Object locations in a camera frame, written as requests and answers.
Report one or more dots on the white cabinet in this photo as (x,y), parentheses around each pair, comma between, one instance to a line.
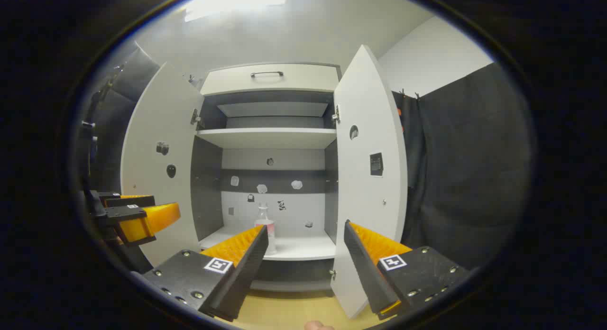
(272,138)

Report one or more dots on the clear plastic bottle pink label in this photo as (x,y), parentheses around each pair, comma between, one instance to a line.
(268,225)

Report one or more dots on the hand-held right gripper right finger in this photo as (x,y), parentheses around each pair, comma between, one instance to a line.
(365,273)

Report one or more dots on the white cabinet drawer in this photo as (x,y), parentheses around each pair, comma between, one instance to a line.
(308,78)

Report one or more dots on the black backdrop cloth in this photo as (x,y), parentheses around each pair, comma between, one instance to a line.
(464,169)
(118,112)

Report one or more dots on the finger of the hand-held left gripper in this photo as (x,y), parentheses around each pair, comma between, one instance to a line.
(123,215)
(133,201)

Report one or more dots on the black stand pole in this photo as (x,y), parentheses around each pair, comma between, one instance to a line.
(88,154)

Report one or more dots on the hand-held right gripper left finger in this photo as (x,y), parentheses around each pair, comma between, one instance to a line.
(242,278)

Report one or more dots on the metal door hinge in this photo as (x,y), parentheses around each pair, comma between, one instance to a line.
(333,274)
(197,117)
(336,114)

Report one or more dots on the white cabinet door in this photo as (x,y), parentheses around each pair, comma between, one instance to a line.
(365,202)
(147,178)

